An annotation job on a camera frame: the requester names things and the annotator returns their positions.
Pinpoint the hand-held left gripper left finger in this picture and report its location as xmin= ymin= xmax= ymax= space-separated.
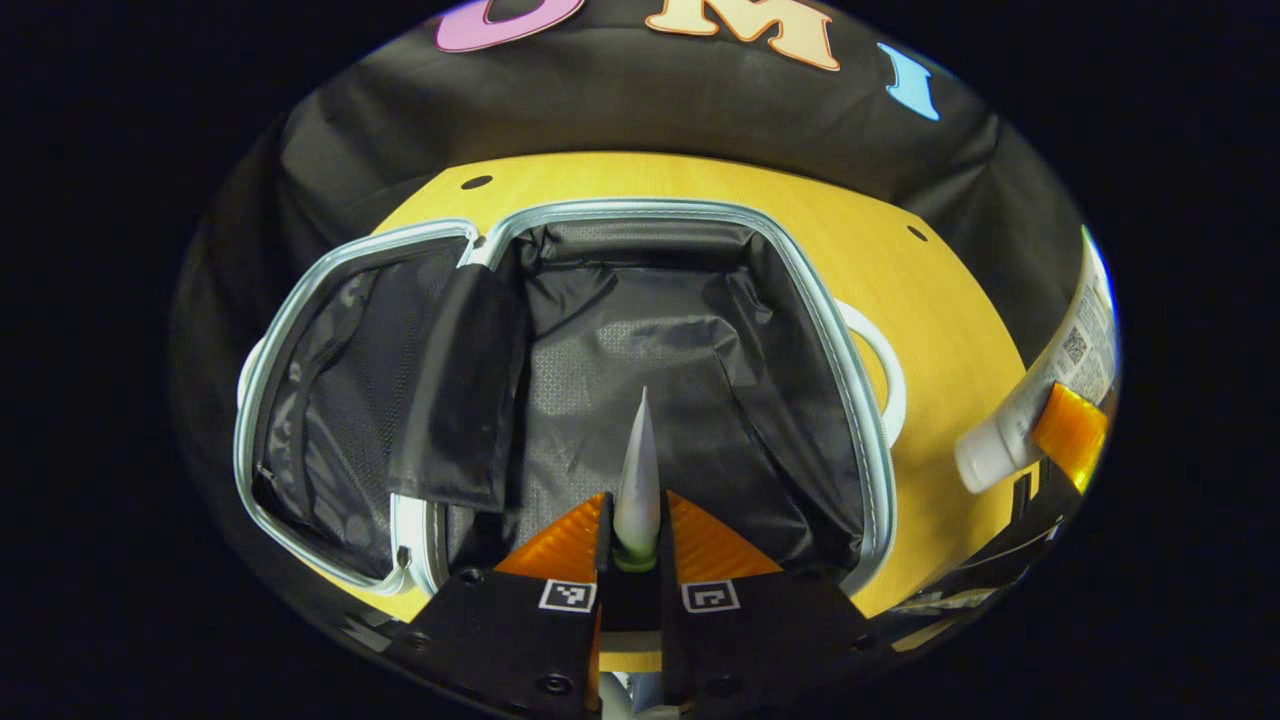
xmin=385 ymin=490 xmax=613 ymax=720

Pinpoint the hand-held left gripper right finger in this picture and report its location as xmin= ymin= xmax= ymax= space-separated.
xmin=658 ymin=490 xmax=881 ymax=716

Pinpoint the white squeeze tube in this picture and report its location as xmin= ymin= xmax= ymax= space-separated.
xmin=953 ymin=228 xmax=1121 ymax=496

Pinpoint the silver tube with green cap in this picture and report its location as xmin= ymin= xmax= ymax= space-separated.
xmin=612 ymin=387 xmax=663 ymax=573

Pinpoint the black backdrop cloth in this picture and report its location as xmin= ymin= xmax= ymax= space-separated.
xmin=170 ymin=0 xmax=1091 ymax=561

